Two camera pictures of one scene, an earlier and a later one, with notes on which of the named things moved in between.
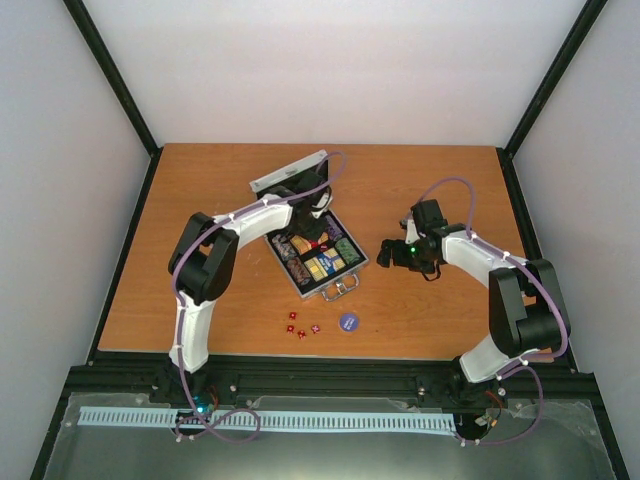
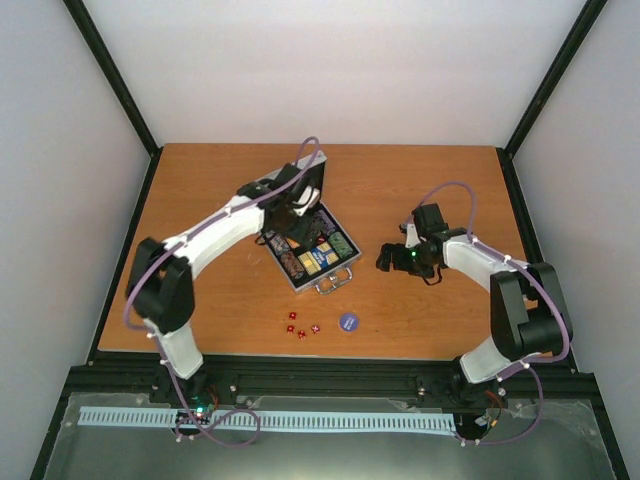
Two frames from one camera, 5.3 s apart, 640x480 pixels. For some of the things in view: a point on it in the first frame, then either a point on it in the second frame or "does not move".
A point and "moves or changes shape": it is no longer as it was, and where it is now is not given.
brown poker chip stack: [298, 270] moves or changes shape
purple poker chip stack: [335, 232] moves or changes shape
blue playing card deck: [331, 263] → [324, 255]
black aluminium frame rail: [551, 388] does not move
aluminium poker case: [328, 265] moves or changes shape
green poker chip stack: [349, 254] moves or changes shape
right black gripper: [387, 251] does not move
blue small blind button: [348, 322] does not move
